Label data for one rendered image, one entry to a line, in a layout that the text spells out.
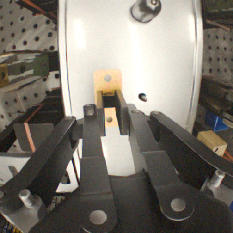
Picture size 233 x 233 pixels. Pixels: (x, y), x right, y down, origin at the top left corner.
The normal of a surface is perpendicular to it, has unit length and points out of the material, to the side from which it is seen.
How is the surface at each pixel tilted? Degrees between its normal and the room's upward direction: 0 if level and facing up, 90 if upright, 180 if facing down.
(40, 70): 78
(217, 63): 0
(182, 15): 0
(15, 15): 0
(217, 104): 90
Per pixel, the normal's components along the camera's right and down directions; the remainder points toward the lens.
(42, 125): 0.10, 0.39
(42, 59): 0.99, 0.03
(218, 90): -0.99, 0.05
